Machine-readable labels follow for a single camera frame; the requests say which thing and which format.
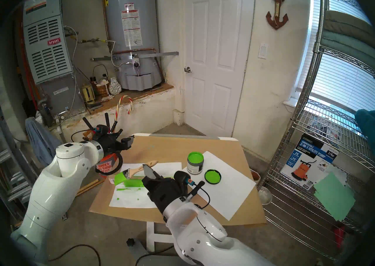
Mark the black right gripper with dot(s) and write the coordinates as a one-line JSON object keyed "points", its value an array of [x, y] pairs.
{"points": [[167, 193]]}

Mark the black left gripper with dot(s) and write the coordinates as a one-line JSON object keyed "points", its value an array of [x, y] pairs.
{"points": [[110, 142]]}

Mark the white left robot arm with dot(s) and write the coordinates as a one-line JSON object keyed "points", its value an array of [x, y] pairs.
{"points": [[55, 195]]}

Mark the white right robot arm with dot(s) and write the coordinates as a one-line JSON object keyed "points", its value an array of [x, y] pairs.
{"points": [[205, 239]]}

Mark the open green paint can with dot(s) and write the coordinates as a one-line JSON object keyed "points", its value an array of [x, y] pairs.
{"points": [[195, 163]]}

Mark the black paint can lid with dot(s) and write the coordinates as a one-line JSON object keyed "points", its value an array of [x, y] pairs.
{"points": [[212, 177]]}

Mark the green painted wood plank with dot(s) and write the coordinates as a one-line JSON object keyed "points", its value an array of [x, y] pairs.
{"points": [[133, 184]]}

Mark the brown kraft paper cover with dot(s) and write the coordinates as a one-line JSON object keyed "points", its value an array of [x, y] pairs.
{"points": [[164, 148]]}

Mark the white paper sheet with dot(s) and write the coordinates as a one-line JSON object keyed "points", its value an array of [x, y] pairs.
{"points": [[231, 189], [129, 199]]}

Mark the striped candy cane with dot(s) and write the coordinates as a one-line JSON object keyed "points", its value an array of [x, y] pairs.
{"points": [[129, 101]]}

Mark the wood topped heater ledge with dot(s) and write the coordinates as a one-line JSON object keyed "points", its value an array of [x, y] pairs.
{"points": [[126, 97]]}

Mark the foil wrapped object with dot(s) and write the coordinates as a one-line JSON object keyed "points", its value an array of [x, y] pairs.
{"points": [[114, 86]]}

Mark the wooden sticks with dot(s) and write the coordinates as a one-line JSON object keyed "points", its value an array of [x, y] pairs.
{"points": [[88, 187]]}

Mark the yellow jug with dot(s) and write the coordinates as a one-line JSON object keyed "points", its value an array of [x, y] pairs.
{"points": [[87, 94]]}

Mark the blue cloth towel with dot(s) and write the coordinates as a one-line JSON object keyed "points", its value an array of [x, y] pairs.
{"points": [[41, 142]]}

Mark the white tray with clay pot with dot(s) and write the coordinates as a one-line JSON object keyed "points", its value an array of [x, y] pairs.
{"points": [[255, 176]]}

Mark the gray water heater tank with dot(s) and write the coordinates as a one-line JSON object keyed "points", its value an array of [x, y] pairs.
{"points": [[131, 34]]}

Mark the metal bowl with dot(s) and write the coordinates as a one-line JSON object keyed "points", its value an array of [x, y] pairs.
{"points": [[264, 195]]}

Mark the metal ladder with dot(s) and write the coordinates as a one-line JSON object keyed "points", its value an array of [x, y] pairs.
{"points": [[10, 180]]}

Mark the gray bryant furnace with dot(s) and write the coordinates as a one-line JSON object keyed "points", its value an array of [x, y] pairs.
{"points": [[48, 48]]}

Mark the white panel door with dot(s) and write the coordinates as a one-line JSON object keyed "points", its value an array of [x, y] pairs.
{"points": [[218, 57]]}

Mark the utility pump box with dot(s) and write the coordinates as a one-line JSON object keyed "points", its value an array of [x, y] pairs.
{"points": [[307, 160]]}

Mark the light green paper sheet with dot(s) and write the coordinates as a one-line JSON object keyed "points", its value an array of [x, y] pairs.
{"points": [[334, 198]]}

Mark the small red object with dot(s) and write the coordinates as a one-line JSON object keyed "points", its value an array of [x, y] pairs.
{"points": [[339, 234]]}

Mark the white window blinds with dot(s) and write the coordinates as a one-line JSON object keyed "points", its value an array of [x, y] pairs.
{"points": [[337, 84]]}

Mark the teal fabric item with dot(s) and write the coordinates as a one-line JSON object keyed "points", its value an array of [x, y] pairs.
{"points": [[366, 125]]}

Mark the teal gray cushion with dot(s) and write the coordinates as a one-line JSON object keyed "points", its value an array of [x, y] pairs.
{"points": [[342, 47]]}

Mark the dark green cushion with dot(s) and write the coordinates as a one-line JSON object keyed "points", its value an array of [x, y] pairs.
{"points": [[351, 25]]}

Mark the white light switch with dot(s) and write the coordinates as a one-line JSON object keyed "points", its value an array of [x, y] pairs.
{"points": [[262, 51]]}

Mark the rusty anchor wall decoration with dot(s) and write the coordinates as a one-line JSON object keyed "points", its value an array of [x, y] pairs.
{"points": [[277, 19]]}

